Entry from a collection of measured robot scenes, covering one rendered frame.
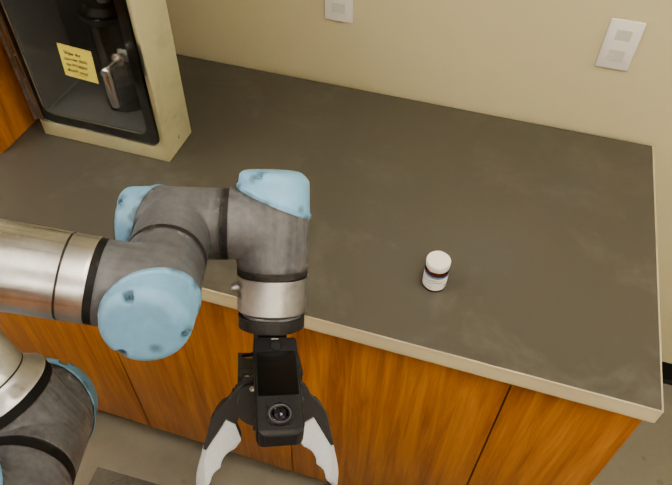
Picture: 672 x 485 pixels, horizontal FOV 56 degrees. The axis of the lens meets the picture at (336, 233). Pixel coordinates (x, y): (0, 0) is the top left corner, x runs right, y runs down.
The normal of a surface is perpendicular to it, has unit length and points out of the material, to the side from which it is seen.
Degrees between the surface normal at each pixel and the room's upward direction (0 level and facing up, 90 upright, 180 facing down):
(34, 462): 40
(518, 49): 90
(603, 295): 0
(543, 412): 90
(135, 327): 71
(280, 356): 8
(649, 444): 0
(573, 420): 90
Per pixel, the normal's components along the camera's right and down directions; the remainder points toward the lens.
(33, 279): 0.18, 0.08
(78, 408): 0.91, -0.40
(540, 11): -0.29, 0.71
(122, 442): 0.01, -0.67
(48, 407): 0.86, -0.18
